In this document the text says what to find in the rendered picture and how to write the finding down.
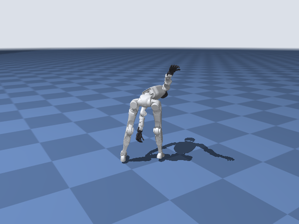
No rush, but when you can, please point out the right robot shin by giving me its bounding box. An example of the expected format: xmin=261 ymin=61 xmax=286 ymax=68
xmin=155 ymin=127 xmax=163 ymax=153

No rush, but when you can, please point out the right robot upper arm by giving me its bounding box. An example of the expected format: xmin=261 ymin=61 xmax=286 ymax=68
xmin=162 ymin=81 xmax=172 ymax=91

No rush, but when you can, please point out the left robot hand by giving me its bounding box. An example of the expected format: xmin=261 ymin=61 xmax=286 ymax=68
xmin=136 ymin=127 xmax=144 ymax=142

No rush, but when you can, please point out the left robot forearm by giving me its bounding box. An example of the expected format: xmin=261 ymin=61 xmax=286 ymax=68
xmin=138 ymin=115 xmax=145 ymax=131

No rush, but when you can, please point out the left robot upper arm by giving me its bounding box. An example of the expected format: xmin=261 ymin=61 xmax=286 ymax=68
xmin=140 ymin=107 xmax=147 ymax=117

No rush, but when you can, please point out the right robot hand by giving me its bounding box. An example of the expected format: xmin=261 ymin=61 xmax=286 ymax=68
xmin=167 ymin=65 xmax=180 ymax=76

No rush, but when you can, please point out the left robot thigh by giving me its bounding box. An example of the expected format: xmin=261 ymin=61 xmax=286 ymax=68
xmin=127 ymin=98 xmax=139 ymax=135

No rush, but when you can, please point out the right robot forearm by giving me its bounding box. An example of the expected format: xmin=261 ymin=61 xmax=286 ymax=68
xmin=165 ymin=74 xmax=172 ymax=83

